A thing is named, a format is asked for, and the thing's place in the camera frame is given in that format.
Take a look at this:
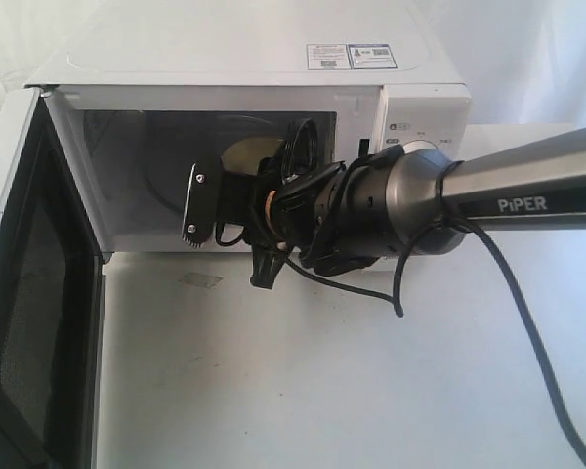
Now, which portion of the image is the cream ceramic bowl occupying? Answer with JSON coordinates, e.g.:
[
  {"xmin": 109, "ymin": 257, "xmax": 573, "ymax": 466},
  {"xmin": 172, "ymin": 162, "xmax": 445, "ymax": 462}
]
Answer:
[{"xmin": 222, "ymin": 137, "xmax": 282, "ymax": 175}]

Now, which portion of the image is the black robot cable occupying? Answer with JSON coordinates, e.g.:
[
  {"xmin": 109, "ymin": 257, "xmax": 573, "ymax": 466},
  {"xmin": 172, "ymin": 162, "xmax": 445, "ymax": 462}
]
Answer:
[{"xmin": 272, "ymin": 119, "xmax": 586, "ymax": 469}]

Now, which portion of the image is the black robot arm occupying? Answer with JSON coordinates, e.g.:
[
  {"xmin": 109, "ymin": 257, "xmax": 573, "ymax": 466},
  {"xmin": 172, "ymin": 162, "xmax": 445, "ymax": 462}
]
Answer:
[{"xmin": 250, "ymin": 124, "xmax": 586, "ymax": 289}]

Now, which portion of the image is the white microwave oven body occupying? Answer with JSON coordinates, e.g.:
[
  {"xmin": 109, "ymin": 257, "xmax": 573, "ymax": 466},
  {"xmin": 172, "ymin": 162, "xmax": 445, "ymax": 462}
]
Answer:
[{"xmin": 29, "ymin": 1, "xmax": 471, "ymax": 253}]

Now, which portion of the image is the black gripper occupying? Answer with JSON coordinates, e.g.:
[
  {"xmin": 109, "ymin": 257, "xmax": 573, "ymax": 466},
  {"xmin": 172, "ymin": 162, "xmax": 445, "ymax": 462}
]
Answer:
[{"xmin": 246, "ymin": 156, "xmax": 332, "ymax": 288}]

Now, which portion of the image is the blue warning sticker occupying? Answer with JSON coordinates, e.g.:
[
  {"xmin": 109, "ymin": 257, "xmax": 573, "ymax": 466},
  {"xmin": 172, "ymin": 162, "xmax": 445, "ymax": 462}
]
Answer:
[{"xmin": 307, "ymin": 44, "xmax": 398, "ymax": 70}]

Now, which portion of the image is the white microwave door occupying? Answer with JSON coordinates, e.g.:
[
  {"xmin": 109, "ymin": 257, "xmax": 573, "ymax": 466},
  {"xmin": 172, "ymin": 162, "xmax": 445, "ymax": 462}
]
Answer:
[{"xmin": 0, "ymin": 88, "xmax": 105, "ymax": 468}]

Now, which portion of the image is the clear tape patch on table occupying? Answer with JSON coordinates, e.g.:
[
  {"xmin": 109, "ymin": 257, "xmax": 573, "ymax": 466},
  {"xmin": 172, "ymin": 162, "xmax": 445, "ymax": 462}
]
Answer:
[{"xmin": 179, "ymin": 272, "xmax": 223, "ymax": 289}]

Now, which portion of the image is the glass microwave turntable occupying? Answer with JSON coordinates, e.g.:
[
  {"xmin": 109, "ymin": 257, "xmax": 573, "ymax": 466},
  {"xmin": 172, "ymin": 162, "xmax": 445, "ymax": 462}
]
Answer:
[{"xmin": 144, "ymin": 111, "xmax": 292, "ymax": 219}]

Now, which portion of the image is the upper white control knob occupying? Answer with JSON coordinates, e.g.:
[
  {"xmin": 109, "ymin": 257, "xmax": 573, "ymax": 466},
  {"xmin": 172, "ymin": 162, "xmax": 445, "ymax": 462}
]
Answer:
[{"xmin": 403, "ymin": 140, "xmax": 437, "ymax": 153}]

